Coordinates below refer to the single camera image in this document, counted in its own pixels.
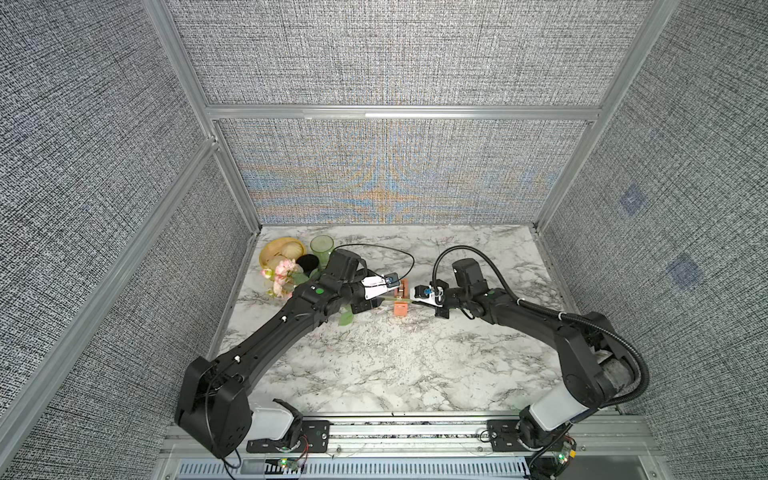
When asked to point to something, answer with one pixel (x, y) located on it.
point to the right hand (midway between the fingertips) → (416, 287)
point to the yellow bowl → (280, 249)
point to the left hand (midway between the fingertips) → (382, 282)
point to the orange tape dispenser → (400, 308)
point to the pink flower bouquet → (283, 276)
